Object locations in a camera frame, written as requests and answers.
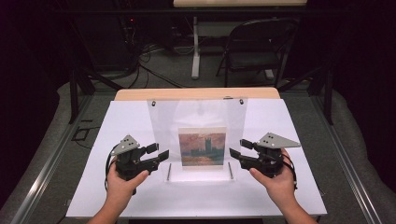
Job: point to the white board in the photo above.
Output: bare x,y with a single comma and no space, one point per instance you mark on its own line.
124,124

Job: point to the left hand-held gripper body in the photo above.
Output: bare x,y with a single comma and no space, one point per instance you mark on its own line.
132,163

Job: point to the white desk leg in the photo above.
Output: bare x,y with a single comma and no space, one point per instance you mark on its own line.
195,53

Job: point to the black metal stand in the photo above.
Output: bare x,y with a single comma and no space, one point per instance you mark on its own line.
327,93
74,93

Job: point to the person's right hand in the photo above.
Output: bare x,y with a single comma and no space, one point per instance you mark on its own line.
278,186

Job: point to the black folding chair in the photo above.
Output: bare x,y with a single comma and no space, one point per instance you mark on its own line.
249,59

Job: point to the light wooden desk top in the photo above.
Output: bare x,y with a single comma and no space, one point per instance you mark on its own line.
239,3

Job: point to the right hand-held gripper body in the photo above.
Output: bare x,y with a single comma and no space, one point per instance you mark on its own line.
269,160

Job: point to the wooden table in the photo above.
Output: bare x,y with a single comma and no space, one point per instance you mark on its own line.
193,93

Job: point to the clear acrylic picture frame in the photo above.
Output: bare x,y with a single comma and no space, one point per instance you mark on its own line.
199,115

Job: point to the person's left hand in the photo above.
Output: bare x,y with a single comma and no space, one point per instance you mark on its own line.
121,186

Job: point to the aluminium rail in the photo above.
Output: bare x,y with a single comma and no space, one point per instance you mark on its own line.
345,161
46,168

